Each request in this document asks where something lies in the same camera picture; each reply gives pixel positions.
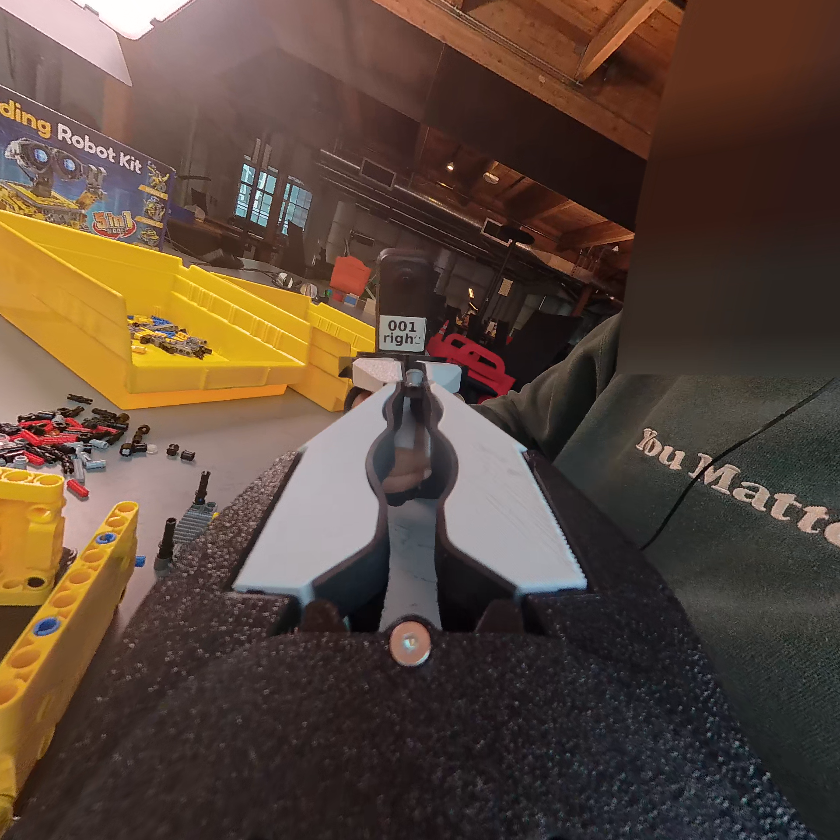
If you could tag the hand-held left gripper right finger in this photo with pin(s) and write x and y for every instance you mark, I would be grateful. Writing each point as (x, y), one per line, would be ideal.
(505, 518)

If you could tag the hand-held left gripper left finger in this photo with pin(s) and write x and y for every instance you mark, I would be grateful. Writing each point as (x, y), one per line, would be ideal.
(315, 518)

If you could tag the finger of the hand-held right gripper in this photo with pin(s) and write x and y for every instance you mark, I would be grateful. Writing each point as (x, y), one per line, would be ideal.
(443, 375)
(374, 374)

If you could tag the dark grey lego liftarm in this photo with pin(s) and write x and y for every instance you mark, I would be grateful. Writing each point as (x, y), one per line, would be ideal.
(413, 379)

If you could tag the heap of grey blue lego parts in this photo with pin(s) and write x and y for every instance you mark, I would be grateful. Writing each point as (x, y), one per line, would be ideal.
(170, 338)

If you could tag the yellow divided parts bin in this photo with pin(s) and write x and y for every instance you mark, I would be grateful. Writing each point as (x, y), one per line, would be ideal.
(79, 315)

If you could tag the person's right forearm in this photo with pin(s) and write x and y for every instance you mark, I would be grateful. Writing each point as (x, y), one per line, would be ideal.
(551, 407)

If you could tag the grey ribbed lego subassembly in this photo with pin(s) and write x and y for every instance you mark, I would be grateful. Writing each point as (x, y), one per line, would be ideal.
(190, 518)

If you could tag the black angled lego connector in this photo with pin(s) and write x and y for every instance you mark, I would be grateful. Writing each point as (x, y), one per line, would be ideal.
(180, 453)

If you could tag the yellow lego robot model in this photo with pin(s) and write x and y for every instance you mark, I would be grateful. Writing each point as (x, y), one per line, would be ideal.
(72, 590)

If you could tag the pile of small lego pieces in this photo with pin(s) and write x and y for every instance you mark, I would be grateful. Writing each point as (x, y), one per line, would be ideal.
(52, 436)

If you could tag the person's right hand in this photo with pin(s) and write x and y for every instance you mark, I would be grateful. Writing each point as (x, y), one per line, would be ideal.
(407, 476)

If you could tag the red plastic crate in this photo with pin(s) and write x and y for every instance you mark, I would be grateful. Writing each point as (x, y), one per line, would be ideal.
(472, 364)

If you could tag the orange fabric item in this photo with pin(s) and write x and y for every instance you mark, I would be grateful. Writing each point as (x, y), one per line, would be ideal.
(348, 272)

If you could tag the clear safety glasses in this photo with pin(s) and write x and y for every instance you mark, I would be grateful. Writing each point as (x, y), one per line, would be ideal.
(289, 282)

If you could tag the dark framed window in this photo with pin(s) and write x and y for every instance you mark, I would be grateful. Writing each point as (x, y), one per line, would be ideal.
(269, 193)

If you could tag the person's green hoodie torso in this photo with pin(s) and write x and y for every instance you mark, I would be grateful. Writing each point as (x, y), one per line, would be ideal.
(754, 623)

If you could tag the robot kit box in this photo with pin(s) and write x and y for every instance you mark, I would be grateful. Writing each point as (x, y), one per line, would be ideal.
(65, 177)

